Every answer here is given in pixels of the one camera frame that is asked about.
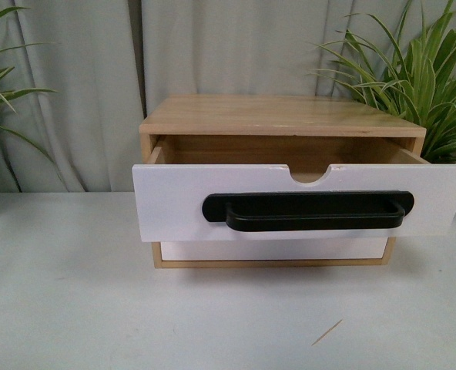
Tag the white bottom drawer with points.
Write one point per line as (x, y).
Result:
(274, 250)

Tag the black drawer handle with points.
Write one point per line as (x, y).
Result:
(308, 211)

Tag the white top drawer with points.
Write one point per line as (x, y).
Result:
(183, 170)

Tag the grey curtain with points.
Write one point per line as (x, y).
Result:
(104, 65)

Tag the green plant right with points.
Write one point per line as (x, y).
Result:
(414, 81)

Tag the wooden drawer cabinet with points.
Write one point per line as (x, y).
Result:
(228, 115)

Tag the white drawer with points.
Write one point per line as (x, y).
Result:
(183, 170)
(274, 250)

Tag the wooden toothpick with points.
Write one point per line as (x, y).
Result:
(327, 332)

